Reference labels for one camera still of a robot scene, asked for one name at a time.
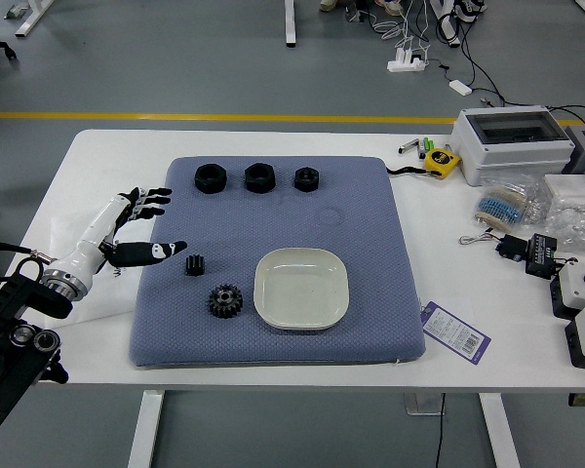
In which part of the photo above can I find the yellow black tape measure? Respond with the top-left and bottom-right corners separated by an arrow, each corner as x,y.
422,148 -> 462,180

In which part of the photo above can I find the white square plate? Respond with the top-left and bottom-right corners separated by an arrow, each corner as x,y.
253,247 -> 351,332

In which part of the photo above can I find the white table right leg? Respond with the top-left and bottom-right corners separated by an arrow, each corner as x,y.
477,392 -> 523,468

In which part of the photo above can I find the big black hex nut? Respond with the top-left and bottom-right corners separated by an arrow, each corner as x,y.
243,162 -> 276,194
193,164 -> 228,195

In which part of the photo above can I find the small black hex nut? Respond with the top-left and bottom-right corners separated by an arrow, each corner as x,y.
293,167 -> 321,193

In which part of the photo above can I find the white background table leg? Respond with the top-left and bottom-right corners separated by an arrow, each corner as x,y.
283,0 -> 298,49

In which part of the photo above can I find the white blue push-button box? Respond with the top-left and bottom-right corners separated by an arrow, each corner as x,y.
549,260 -> 585,321

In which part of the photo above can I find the clear bag of resistors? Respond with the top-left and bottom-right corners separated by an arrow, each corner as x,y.
472,177 -> 550,233

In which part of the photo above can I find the black under-table cable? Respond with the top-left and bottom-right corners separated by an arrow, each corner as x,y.
433,392 -> 446,468

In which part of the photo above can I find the black floor cable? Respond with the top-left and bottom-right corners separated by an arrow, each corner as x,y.
436,9 -> 585,128

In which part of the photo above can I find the grey under-table control box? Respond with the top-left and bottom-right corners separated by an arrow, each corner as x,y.
403,392 -> 446,416

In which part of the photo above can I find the large black gear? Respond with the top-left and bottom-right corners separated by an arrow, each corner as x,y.
206,284 -> 245,319

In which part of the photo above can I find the white electrical enclosure box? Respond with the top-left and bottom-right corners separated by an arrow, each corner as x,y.
450,105 -> 576,187

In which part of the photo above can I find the purple white product tag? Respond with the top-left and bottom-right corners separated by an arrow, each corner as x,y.
418,300 -> 492,367

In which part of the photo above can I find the small black wired module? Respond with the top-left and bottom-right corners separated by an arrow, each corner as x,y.
458,232 -> 532,263

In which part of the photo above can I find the white table left leg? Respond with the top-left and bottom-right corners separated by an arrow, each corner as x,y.
126,389 -> 166,468

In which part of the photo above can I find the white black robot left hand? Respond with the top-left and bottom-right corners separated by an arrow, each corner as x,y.
51,185 -> 188,285

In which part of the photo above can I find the black module with green lights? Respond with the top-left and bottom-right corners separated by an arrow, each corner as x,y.
525,232 -> 561,280

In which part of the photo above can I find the blue-grey quilted cushion mat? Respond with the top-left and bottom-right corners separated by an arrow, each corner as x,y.
128,155 -> 428,371

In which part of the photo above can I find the white foam block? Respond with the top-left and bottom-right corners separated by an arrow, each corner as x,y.
543,174 -> 585,209

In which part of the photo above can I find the white power strip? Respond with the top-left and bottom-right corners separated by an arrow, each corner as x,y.
387,46 -> 430,73

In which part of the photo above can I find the black white sneaker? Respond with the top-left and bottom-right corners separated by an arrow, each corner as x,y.
450,0 -> 487,23

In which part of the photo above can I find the white cable bundle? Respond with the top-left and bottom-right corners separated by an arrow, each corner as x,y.
370,0 -> 433,56

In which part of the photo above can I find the white slanted table foot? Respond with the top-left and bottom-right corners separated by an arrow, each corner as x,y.
15,0 -> 56,37

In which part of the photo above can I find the clear bag of screws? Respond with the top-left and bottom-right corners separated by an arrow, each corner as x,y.
540,202 -> 585,254

